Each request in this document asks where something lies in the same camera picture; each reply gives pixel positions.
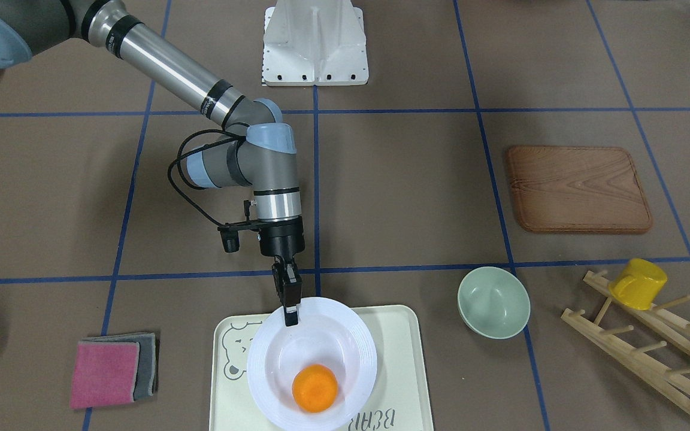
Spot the wooden drying rack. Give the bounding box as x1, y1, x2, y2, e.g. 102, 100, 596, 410
561, 271, 690, 415

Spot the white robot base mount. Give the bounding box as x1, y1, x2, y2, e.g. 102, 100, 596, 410
261, 1, 370, 87

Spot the green ceramic bowl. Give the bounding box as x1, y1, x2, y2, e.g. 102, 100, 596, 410
456, 266, 531, 340

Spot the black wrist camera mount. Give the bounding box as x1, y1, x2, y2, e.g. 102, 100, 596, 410
218, 200, 261, 253

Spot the cream bear serving tray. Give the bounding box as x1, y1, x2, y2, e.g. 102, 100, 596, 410
209, 305, 434, 430

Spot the wooden cutting board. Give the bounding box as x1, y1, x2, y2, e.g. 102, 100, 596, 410
504, 145, 653, 235

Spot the pink folded cloth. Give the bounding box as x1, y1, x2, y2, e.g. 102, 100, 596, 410
69, 341, 140, 409

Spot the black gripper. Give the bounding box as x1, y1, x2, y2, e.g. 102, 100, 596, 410
259, 217, 305, 327

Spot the grey folded cloth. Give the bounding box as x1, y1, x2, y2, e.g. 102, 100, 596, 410
81, 332, 157, 402

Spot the white round plate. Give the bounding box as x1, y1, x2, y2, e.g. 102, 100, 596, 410
246, 297, 378, 430

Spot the orange fruit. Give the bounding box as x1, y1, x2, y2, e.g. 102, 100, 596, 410
291, 365, 339, 414

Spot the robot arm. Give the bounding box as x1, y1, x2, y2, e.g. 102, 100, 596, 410
0, 1, 305, 326

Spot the yellow mug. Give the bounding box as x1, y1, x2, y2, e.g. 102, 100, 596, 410
608, 257, 668, 311

